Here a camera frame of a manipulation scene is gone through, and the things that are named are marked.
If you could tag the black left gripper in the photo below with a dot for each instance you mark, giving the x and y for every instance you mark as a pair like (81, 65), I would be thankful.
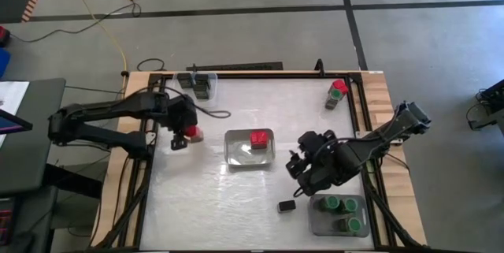
(181, 115)

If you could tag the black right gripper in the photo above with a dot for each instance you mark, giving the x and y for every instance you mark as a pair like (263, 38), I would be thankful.
(323, 170)

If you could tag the red-lid spice jar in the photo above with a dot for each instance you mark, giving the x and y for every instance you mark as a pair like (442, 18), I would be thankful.
(259, 138)
(340, 86)
(195, 134)

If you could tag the green-lid spice jar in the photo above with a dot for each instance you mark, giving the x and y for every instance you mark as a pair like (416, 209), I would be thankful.
(330, 202)
(354, 224)
(349, 204)

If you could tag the dark block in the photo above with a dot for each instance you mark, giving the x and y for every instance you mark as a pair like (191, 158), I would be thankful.
(335, 95)

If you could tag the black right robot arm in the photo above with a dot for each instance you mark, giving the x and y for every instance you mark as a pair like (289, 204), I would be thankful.
(378, 138)

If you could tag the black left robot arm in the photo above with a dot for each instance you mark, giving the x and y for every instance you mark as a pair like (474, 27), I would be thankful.
(98, 109)

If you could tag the white plastic bin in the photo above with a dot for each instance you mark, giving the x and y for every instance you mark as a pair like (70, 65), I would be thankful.
(240, 154)

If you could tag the clear plastic bin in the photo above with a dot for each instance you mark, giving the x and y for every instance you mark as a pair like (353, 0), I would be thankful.
(213, 91)

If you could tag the grey translucent plastic bin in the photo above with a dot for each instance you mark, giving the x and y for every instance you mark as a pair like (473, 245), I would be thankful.
(327, 225)

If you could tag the white glossy table mat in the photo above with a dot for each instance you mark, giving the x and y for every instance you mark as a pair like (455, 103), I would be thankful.
(220, 205)

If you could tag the grey side table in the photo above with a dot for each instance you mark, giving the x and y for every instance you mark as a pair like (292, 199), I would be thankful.
(35, 154)

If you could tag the dark tablet screen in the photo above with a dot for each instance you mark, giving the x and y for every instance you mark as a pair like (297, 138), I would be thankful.
(10, 123)

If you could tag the white paper sheet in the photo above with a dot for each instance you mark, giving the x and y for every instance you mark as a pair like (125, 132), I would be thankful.
(13, 95)

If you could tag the small screen panel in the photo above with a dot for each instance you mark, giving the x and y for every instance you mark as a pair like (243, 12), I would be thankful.
(4, 225)

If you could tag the blue floor object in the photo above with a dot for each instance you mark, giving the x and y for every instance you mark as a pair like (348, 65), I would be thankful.
(3, 62)

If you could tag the red floor object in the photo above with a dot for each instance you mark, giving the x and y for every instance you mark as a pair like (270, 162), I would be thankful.
(3, 36)

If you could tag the silver metal bracket plate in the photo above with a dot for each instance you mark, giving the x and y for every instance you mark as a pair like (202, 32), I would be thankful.
(360, 137)

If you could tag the black aluminium table frame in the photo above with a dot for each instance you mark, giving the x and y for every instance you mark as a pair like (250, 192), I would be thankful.
(275, 75)

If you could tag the black clamp post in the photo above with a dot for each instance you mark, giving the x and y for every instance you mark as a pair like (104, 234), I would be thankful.
(319, 68)

